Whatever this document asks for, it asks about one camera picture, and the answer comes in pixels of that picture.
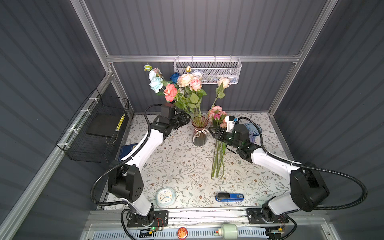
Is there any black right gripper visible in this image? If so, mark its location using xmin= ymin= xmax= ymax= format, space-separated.
xmin=208 ymin=126 xmax=241 ymax=151

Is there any red glass vase with ribbon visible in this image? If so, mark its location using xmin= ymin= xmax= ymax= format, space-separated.
xmin=192 ymin=117 xmax=209 ymax=147

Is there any coral pink rose stem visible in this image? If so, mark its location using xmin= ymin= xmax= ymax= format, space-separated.
xmin=163 ymin=84 xmax=204 ymax=127

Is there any small pink rosebud stem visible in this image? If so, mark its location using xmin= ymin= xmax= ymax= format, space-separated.
xmin=189 ymin=77 xmax=207 ymax=128

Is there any blue rose stem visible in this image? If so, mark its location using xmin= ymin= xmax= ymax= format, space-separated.
xmin=170 ymin=73 xmax=180 ymax=84

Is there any white blue flower spray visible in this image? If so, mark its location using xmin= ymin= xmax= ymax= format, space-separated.
xmin=144 ymin=64 xmax=169 ymax=94

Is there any pale pink rose stem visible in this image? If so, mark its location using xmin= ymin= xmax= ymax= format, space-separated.
xmin=211 ymin=78 xmax=231 ymax=109

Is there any artificial flower bunch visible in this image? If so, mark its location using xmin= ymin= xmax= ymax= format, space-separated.
xmin=208 ymin=106 xmax=227 ymax=179

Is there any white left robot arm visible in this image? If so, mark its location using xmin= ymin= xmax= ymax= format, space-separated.
xmin=108 ymin=103 xmax=191 ymax=218

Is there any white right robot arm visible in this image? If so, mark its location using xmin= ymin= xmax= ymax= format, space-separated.
xmin=209 ymin=124 xmax=330 ymax=222

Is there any blue purple glass vase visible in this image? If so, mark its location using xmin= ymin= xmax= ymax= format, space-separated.
xmin=245 ymin=123 xmax=260 ymax=144

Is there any floral table cloth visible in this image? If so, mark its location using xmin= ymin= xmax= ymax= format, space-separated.
xmin=142 ymin=125 xmax=290 ymax=208

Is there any blue book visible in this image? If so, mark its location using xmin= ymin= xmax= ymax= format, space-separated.
xmin=119 ymin=143 xmax=138 ymax=162

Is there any toothpaste tube in basket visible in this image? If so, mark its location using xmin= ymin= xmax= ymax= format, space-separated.
xmin=217 ymin=75 xmax=239 ymax=84

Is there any blue black stapler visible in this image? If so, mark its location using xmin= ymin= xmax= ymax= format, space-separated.
xmin=215 ymin=192 xmax=245 ymax=202

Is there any pale green alarm clock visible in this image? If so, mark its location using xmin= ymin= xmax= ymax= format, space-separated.
xmin=156 ymin=187 xmax=176 ymax=208

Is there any pale green cylinder knob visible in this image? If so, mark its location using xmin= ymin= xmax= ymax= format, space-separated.
xmin=216 ymin=224 xmax=238 ymax=240

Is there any red round sticker badge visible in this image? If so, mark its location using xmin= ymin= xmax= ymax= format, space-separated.
xmin=177 ymin=227 xmax=188 ymax=240

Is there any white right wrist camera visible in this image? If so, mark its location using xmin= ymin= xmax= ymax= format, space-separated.
xmin=225 ymin=116 xmax=235 ymax=133

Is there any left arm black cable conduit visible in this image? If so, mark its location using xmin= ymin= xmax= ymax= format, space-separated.
xmin=89 ymin=103 xmax=164 ymax=240

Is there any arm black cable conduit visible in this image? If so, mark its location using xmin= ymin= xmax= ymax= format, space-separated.
xmin=236 ymin=116 xmax=369 ymax=211
xmin=89 ymin=103 xmax=164 ymax=240

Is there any white mesh wall basket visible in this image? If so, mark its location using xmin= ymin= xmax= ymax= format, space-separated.
xmin=173 ymin=56 xmax=242 ymax=85

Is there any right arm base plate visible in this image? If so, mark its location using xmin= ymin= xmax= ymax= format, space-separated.
xmin=246 ymin=208 xmax=289 ymax=225

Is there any black wire wall basket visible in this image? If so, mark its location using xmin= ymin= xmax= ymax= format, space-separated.
xmin=56 ymin=89 xmax=131 ymax=164

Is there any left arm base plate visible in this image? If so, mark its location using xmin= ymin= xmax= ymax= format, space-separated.
xmin=126 ymin=211 xmax=169 ymax=228

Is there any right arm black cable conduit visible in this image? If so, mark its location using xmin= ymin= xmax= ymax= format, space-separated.
xmin=236 ymin=116 xmax=369 ymax=211

